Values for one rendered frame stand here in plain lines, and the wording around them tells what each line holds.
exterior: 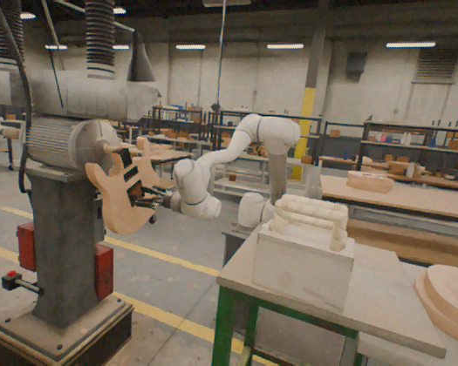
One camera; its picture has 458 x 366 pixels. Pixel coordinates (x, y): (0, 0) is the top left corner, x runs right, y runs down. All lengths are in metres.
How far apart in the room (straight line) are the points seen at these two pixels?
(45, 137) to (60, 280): 0.71
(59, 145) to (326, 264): 1.16
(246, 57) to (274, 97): 2.17
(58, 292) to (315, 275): 1.31
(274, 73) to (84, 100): 11.54
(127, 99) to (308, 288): 0.86
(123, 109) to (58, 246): 0.81
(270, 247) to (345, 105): 11.30
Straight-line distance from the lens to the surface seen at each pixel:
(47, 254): 1.65
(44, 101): 1.50
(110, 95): 1.09
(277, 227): 0.81
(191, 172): 0.93
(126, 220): 1.28
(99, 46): 1.21
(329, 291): 0.84
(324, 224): 0.95
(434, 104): 12.43
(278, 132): 1.33
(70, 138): 1.31
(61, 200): 1.47
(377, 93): 12.12
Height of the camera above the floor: 1.42
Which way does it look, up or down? 12 degrees down
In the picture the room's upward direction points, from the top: 6 degrees clockwise
